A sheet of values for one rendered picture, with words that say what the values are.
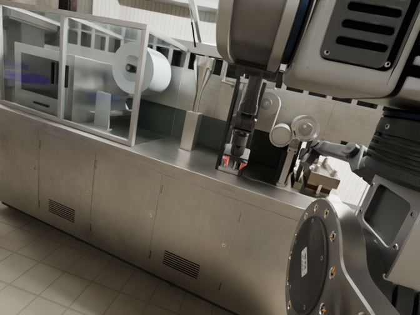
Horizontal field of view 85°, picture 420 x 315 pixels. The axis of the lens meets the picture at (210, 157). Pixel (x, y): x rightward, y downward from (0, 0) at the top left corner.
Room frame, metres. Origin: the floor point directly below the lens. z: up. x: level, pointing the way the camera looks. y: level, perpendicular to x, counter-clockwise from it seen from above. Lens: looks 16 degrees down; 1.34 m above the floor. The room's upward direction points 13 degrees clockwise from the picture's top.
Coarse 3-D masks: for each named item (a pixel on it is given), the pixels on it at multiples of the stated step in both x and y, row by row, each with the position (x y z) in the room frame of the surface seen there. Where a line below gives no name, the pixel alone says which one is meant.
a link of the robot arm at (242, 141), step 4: (236, 132) 0.87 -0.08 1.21; (240, 132) 0.87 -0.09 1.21; (236, 136) 0.87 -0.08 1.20; (240, 136) 0.86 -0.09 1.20; (244, 136) 0.86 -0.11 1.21; (248, 136) 0.88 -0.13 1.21; (232, 140) 0.90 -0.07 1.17; (236, 140) 0.88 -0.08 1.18; (240, 140) 0.87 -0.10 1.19; (244, 140) 0.87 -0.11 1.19; (236, 144) 0.88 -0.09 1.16; (240, 144) 0.88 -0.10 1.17; (244, 144) 0.89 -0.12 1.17
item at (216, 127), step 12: (180, 120) 1.89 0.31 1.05; (204, 120) 1.84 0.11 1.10; (216, 120) 1.81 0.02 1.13; (180, 132) 1.89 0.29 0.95; (204, 132) 1.83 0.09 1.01; (216, 132) 1.81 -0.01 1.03; (264, 132) 1.72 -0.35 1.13; (204, 144) 1.83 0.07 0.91; (216, 144) 1.80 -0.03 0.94; (252, 144) 1.73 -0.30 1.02; (264, 144) 1.71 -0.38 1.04; (300, 144) 1.65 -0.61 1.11; (252, 156) 1.72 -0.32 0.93; (264, 156) 1.70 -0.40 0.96; (276, 156) 1.68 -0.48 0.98
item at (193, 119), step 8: (200, 72) 1.57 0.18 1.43; (208, 72) 1.58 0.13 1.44; (200, 80) 1.58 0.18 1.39; (208, 80) 1.62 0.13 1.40; (200, 88) 1.60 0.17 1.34; (200, 96) 1.61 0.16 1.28; (192, 112) 1.58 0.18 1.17; (192, 120) 1.58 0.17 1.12; (200, 120) 1.63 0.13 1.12; (184, 128) 1.59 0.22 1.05; (192, 128) 1.58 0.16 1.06; (184, 136) 1.59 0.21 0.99; (192, 136) 1.57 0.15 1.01; (184, 144) 1.58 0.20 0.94; (192, 144) 1.58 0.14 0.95
